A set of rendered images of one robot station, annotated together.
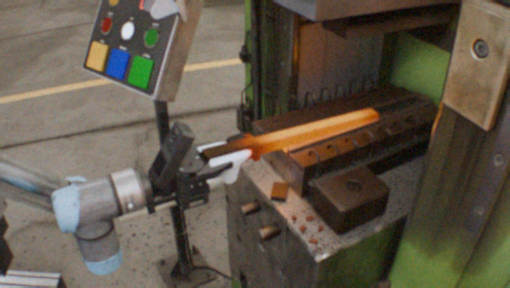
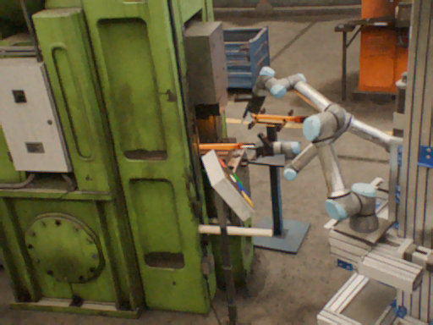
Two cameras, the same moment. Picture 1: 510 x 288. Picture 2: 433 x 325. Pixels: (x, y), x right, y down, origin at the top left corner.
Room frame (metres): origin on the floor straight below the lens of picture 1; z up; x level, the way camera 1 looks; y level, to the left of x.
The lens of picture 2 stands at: (2.92, 2.12, 2.49)
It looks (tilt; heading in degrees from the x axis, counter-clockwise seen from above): 27 degrees down; 226
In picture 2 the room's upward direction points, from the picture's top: 7 degrees counter-clockwise
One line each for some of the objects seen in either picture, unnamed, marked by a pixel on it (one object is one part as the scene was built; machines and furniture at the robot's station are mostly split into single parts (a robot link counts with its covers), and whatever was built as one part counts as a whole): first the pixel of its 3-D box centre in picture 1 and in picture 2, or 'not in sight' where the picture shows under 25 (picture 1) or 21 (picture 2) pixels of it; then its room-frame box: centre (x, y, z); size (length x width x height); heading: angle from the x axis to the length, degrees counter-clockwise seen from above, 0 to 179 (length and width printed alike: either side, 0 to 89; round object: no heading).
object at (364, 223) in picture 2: not in sight; (363, 217); (0.76, 0.91, 0.87); 0.15 x 0.15 x 0.10
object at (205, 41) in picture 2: not in sight; (187, 61); (0.78, -0.25, 1.56); 0.42 x 0.39 x 0.40; 118
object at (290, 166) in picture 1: (354, 128); (198, 154); (0.82, -0.23, 0.96); 0.42 x 0.20 x 0.09; 118
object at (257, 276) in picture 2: not in sight; (248, 275); (0.70, 0.00, 0.01); 0.58 x 0.39 x 0.01; 28
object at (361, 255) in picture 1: (355, 223); (203, 185); (0.77, -0.27, 0.69); 0.56 x 0.38 x 0.45; 118
